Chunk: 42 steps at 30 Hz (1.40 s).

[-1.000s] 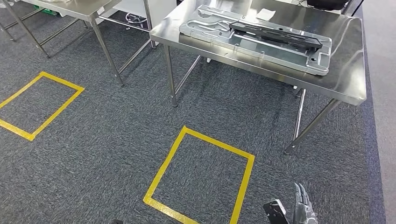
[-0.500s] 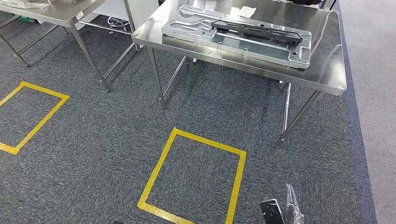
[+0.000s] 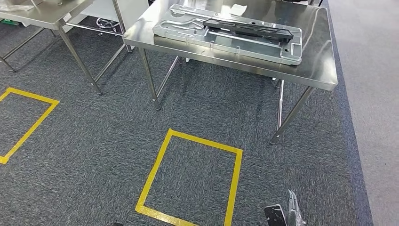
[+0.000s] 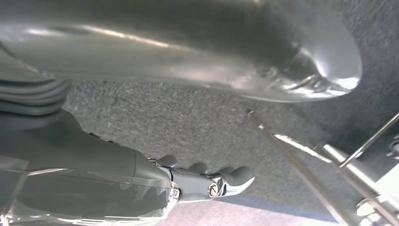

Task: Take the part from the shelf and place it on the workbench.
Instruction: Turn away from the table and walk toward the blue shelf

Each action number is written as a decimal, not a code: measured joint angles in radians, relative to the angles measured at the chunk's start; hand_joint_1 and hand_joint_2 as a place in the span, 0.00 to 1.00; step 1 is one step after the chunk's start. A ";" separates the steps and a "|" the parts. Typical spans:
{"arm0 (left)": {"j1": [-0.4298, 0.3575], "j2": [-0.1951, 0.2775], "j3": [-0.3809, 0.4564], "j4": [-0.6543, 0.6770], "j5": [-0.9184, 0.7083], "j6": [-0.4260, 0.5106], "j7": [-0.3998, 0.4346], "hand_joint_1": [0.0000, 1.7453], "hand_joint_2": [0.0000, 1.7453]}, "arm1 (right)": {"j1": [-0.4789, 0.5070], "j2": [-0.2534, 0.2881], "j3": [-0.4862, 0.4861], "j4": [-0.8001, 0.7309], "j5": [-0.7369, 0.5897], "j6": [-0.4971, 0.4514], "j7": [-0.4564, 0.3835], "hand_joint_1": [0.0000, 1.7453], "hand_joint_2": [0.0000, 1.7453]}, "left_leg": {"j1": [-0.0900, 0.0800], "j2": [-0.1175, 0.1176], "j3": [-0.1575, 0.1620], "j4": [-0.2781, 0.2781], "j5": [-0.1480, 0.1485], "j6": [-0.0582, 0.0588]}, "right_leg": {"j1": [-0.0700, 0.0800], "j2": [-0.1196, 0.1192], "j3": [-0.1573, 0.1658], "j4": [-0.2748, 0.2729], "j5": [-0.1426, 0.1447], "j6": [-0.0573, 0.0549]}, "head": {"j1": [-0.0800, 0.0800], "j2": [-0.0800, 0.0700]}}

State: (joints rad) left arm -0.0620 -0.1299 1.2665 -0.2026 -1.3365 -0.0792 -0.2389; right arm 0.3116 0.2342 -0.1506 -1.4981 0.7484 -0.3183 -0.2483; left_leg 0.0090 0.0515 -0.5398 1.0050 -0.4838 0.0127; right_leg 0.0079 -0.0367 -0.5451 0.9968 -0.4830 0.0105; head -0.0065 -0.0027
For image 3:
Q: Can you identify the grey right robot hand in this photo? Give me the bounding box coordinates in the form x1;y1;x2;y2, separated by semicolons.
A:
287;189;308;226

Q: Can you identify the black plastic plate part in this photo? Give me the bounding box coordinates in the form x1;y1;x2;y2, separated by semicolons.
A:
202;18;295;43

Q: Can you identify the machined aluminium fixture plate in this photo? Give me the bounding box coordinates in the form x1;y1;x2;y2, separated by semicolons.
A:
152;3;303;66

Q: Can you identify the white paper sheet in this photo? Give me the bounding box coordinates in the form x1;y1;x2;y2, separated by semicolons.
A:
229;3;248;16

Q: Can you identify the white square pillar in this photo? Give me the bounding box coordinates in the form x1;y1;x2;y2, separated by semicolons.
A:
79;0;150;35

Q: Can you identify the chrome stool base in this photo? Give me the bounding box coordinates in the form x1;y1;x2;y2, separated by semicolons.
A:
96;17;121;37

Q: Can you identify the clear plastic wrap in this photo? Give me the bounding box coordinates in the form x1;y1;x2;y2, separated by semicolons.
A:
0;0;35;12

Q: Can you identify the grey metal workbench frame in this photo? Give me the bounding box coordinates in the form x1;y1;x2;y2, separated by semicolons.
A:
123;0;339;145
0;0;134;96

